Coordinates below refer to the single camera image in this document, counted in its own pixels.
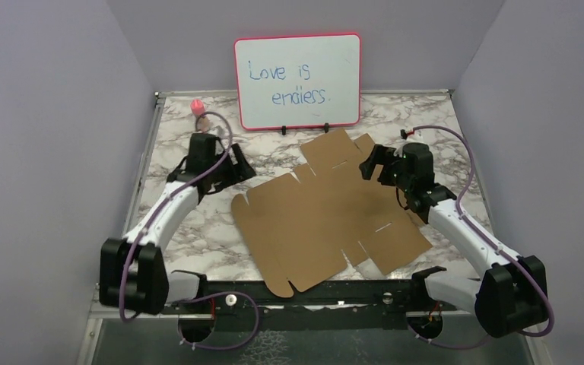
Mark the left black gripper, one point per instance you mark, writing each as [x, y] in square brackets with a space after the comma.
[239, 172]

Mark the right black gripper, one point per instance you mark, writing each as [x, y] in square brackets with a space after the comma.
[380, 155]

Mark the brown cardboard box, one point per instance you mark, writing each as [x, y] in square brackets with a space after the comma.
[309, 225]

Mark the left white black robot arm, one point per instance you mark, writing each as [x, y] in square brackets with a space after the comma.
[132, 273]

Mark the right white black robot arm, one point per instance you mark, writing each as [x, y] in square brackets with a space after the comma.
[511, 292]

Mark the small pink capped bottle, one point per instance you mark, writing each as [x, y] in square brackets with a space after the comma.
[202, 123]

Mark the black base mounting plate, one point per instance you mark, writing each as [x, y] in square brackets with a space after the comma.
[332, 305]

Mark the white board with pink frame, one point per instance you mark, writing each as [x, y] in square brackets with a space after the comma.
[298, 82]

